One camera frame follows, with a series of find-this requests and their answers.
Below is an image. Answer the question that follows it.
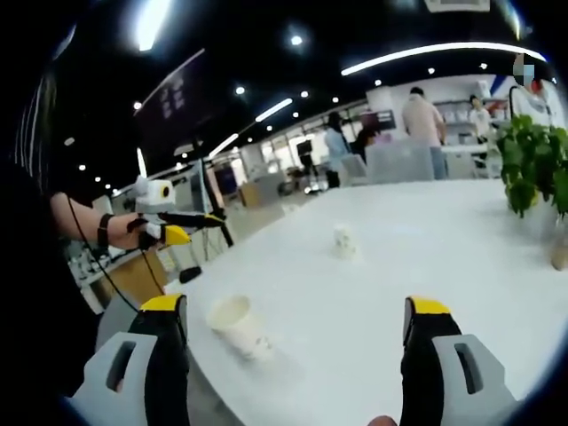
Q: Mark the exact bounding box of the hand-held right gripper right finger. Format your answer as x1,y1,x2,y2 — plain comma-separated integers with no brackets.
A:
400,296,518,426

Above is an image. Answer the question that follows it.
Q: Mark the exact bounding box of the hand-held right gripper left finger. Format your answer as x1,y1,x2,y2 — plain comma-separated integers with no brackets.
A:
73,293,191,426

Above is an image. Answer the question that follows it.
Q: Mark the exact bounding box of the printed paper cup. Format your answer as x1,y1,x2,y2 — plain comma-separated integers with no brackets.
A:
206,295,275,361
331,225,359,261

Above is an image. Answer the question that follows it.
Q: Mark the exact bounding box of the person's left hand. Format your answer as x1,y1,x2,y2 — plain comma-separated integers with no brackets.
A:
108,216,163,250

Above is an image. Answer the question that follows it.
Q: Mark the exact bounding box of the black tripod stand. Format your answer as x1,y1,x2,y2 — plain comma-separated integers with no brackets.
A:
190,137,235,249

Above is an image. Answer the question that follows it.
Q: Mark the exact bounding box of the tilted monitor panel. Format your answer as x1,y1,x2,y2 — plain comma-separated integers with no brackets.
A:
190,159,209,214

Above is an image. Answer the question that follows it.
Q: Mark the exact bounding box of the black oblong device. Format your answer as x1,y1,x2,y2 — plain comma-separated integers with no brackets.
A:
177,265,203,284

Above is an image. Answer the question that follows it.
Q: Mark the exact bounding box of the dark wristband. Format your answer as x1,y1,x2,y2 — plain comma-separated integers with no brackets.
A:
96,213,114,249

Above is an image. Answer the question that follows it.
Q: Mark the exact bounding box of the small brown cabinet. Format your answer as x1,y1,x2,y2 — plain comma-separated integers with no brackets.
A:
239,181,261,209

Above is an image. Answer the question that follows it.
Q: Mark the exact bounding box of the grey mesh chair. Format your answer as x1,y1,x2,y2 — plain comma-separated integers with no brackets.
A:
95,292,147,356

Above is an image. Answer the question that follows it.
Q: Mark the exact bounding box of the white table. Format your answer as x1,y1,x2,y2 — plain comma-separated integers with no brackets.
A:
163,178,568,426

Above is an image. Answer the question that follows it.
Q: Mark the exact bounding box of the dark hanging sign board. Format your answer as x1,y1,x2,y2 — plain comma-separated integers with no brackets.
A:
132,47,214,156

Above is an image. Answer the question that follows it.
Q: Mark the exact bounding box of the person's dark hair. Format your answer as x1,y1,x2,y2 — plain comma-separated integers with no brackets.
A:
12,66,59,187

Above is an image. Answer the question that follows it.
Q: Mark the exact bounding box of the black screen on stand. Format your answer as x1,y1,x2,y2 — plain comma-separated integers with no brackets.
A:
296,139,319,190

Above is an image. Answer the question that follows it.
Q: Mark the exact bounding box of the grey office chair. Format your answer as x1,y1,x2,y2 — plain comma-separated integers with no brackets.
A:
364,140,435,185
339,153,369,187

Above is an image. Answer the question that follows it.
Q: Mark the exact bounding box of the straight ceiling light strip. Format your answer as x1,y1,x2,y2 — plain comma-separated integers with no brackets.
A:
132,0,172,52

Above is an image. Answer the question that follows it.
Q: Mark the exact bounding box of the small glass bottle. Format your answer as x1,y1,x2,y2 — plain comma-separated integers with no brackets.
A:
549,230,568,271

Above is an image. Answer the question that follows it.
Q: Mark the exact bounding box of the group of round ceiling spotlights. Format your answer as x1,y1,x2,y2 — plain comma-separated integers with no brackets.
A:
64,33,558,187

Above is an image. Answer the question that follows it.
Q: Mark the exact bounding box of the green potted plant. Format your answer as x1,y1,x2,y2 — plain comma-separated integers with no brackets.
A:
495,114,568,243

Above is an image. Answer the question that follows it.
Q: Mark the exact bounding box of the long curved ceiling light strip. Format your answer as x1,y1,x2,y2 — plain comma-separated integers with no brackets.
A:
340,42,548,76

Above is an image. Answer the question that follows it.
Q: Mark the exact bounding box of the ceiling air vent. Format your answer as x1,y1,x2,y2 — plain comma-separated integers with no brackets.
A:
423,0,492,13

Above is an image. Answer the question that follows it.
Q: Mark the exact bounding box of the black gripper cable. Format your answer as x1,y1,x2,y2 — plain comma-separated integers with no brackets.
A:
66,197,166,312

